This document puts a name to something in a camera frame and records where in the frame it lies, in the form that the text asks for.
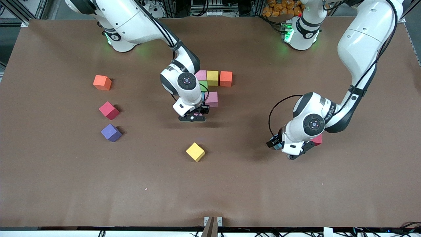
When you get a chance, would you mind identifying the table edge clamp bracket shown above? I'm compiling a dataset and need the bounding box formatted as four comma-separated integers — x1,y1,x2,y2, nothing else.
204,216,223,237

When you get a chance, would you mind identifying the aluminium frame strut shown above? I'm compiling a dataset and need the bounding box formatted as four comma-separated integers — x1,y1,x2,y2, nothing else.
0,0,50,27
396,7,421,23

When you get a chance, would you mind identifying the yellow foam cube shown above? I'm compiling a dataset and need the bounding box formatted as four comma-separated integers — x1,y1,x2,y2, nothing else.
206,70,219,87
186,142,206,163

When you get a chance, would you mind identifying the orange foam cube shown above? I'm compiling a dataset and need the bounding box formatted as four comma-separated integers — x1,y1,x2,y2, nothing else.
93,75,112,91
219,71,233,87

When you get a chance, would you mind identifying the slim white power strip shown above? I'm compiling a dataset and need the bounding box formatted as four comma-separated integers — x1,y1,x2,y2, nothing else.
191,9,225,17

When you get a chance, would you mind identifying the purple foam cube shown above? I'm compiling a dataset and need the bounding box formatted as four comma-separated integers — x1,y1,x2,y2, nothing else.
100,123,123,143

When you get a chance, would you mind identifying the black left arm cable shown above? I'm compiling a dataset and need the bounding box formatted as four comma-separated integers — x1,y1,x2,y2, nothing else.
268,95,303,140

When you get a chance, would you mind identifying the brown table cover mat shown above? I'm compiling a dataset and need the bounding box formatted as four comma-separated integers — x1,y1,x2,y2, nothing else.
0,16,421,228

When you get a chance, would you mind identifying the bag of orange snacks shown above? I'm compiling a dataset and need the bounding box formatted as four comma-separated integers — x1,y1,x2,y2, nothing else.
262,0,304,17

